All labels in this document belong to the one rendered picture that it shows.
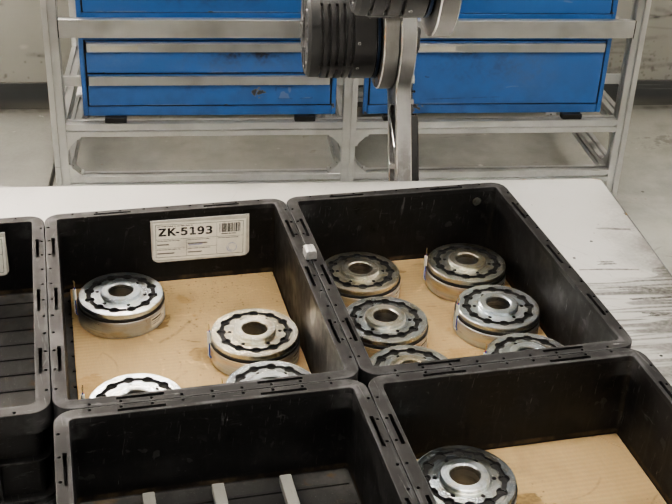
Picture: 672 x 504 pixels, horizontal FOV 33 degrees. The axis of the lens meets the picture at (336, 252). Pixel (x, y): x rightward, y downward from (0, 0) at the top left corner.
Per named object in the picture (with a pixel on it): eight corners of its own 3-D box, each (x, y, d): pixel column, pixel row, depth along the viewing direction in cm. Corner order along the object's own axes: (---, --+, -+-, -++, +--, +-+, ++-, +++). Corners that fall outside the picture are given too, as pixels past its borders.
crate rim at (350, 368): (45, 231, 140) (44, 214, 138) (283, 213, 146) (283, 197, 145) (54, 431, 106) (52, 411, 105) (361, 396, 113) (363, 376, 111)
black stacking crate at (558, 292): (283, 277, 151) (285, 201, 145) (491, 258, 158) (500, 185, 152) (358, 469, 118) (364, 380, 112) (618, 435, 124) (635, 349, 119)
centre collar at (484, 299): (470, 299, 138) (471, 294, 138) (506, 293, 140) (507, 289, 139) (488, 320, 134) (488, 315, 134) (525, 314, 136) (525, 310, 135)
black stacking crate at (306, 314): (53, 298, 144) (46, 219, 139) (280, 277, 151) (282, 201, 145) (64, 507, 111) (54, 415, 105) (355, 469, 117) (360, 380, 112)
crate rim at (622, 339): (283, 213, 146) (283, 197, 145) (499, 196, 153) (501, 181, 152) (362, 396, 113) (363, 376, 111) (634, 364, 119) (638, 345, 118)
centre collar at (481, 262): (444, 253, 148) (444, 249, 148) (480, 252, 148) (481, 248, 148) (452, 272, 144) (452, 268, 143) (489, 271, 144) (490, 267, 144)
